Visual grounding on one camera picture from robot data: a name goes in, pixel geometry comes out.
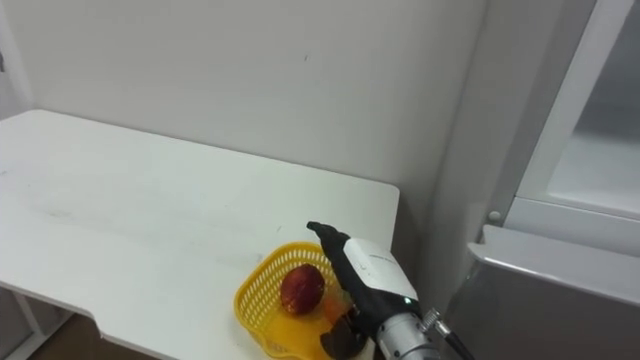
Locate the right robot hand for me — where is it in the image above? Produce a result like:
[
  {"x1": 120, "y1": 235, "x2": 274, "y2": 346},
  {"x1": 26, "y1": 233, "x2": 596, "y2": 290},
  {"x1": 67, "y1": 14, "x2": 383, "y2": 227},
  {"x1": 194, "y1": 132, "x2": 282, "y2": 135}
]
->
[{"x1": 306, "y1": 220, "x2": 423, "y2": 360}]

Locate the orange fruit soft toy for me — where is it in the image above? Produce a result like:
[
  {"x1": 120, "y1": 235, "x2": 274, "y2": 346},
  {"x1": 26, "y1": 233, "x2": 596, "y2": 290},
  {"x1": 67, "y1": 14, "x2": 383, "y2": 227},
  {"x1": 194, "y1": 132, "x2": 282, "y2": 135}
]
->
[{"x1": 322, "y1": 293, "x2": 355, "y2": 325}]

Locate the red fruit soft toy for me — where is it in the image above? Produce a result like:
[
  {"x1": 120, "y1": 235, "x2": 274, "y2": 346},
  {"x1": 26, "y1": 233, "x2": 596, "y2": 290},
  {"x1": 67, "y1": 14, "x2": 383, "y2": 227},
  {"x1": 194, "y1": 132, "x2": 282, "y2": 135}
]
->
[{"x1": 279, "y1": 263, "x2": 326, "y2": 316}]

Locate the yellow plastic basket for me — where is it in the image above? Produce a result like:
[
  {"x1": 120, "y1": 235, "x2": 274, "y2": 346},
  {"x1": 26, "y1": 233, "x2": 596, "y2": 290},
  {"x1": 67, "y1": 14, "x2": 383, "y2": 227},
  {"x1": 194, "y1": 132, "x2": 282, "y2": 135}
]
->
[{"x1": 233, "y1": 241, "x2": 377, "y2": 360}]

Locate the grey fridge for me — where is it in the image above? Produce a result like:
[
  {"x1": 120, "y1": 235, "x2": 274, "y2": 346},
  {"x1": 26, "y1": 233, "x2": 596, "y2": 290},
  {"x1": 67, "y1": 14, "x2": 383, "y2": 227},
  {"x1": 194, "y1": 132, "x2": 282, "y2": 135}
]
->
[{"x1": 418, "y1": 0, "x2": 640, "y2": 360}]

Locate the white desk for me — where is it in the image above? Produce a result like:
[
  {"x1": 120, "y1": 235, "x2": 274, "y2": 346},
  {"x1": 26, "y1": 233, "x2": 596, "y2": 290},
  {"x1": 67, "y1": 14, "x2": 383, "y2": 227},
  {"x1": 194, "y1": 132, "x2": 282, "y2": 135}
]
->
[{"x1": 0, "y1": 109, "x2": 401, "y2": 360}]

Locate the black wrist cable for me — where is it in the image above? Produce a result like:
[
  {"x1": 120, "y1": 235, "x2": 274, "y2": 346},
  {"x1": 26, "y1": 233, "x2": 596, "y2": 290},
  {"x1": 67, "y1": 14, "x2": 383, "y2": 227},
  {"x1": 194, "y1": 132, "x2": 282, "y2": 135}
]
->
[{"x1": 421, "y1": 307, "x2": 476, "y2": 360}]

